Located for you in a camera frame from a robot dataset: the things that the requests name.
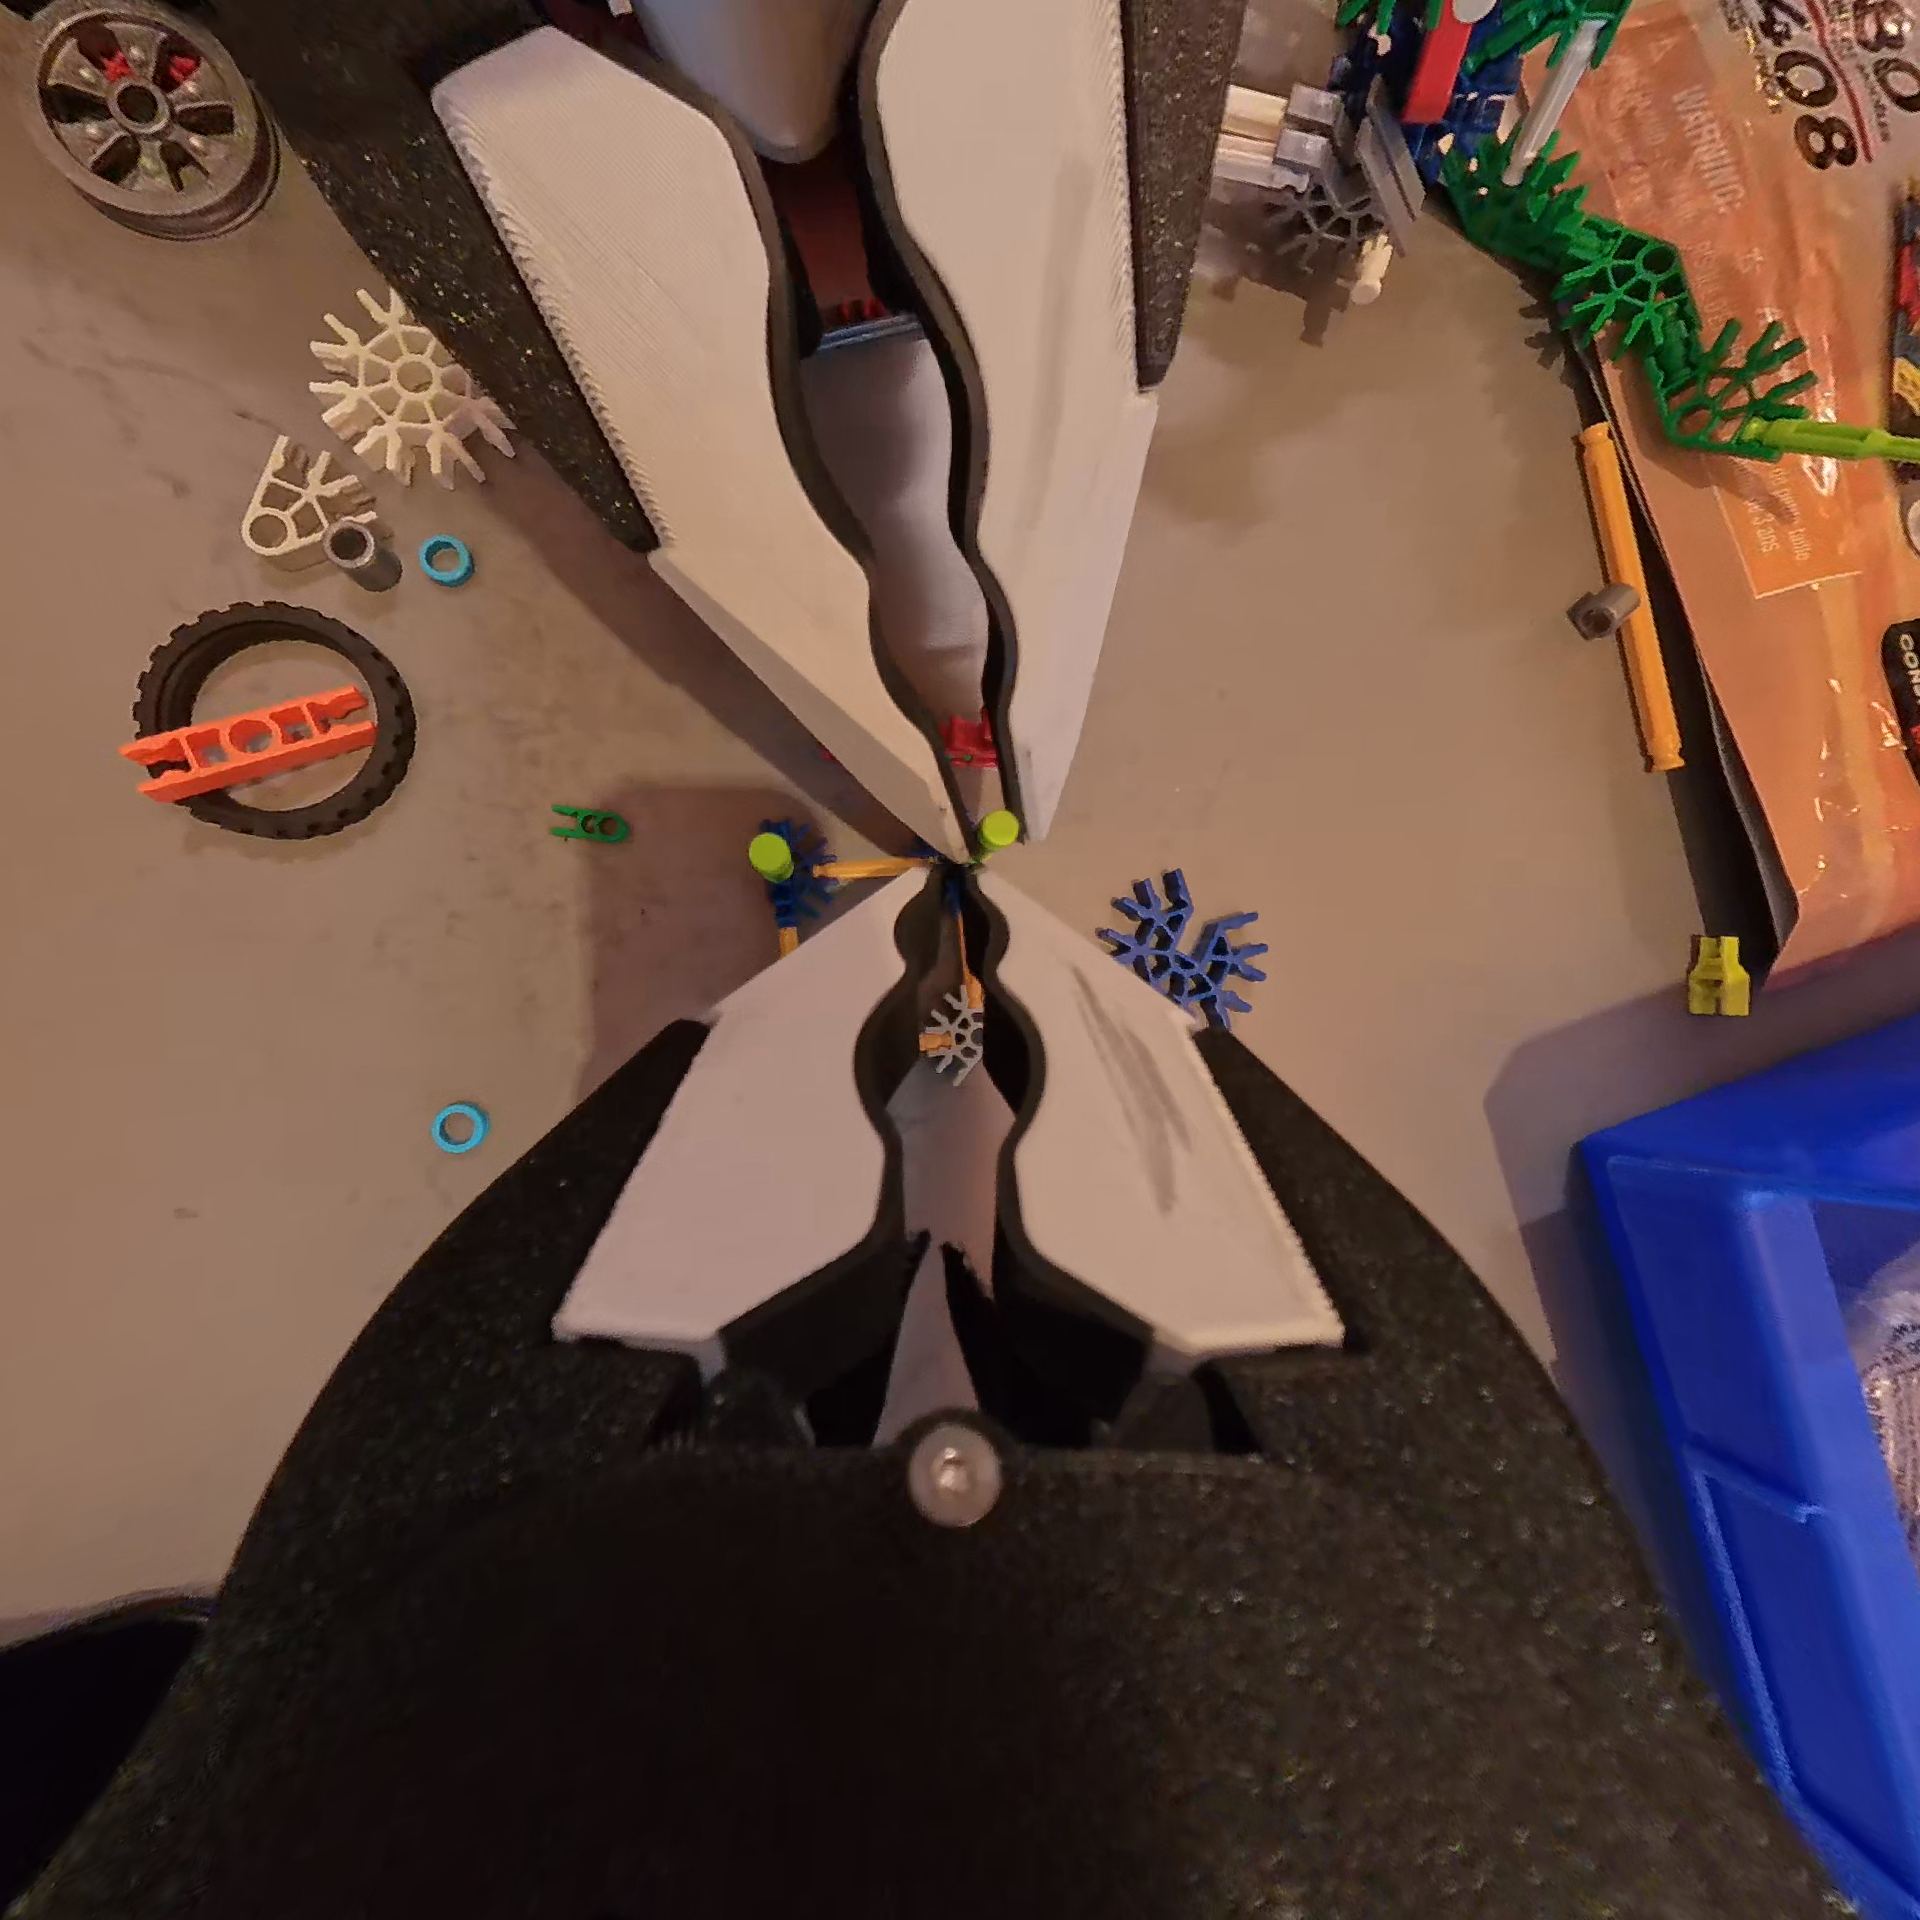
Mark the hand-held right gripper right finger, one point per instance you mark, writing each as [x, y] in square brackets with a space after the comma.
[1156, 1171]

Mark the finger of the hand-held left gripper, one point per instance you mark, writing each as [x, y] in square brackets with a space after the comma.
[1036, 302]
[661, 331]

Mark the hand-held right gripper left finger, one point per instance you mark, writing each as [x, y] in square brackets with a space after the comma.
[750, 1141]

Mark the square rod and connector frame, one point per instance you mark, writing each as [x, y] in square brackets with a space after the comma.
[788, 878]

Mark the blue snowflake connector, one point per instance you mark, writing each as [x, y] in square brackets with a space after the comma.
[1177, 952]

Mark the grey toy wheel hub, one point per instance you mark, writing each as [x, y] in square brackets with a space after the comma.
[144, 114]

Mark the white snowflake connector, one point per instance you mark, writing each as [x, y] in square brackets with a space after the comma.
[398, 384]

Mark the multicolour toy assembly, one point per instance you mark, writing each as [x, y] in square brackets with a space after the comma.
[1336, 181]

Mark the small green toy clip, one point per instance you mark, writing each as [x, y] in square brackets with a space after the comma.
[588, 825]

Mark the grey toy spacer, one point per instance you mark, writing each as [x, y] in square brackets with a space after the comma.
[361, 552]
[1600, 612]

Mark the small white toy connector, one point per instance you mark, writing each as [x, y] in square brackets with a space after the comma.
[291, 504]

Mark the red toy connector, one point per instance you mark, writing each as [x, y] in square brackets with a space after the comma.
[966, 742]

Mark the black toy tire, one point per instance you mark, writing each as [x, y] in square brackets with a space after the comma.
[384, 705]

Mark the blue plastic bin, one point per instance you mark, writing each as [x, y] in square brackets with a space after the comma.
[1696, 1351]

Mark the orange toy connector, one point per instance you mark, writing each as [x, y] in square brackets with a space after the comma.
[241, 744]

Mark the yellow-green toy clip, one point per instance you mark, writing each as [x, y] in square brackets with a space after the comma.
[1718, 975]

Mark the yellow toy rod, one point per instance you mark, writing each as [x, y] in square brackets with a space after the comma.
[1627, 601]

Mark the orange toy packaging bag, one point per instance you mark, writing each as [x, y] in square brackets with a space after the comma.
[1770, 302]

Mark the clear plastic bag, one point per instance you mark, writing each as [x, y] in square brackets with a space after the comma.
[1888, 1395]

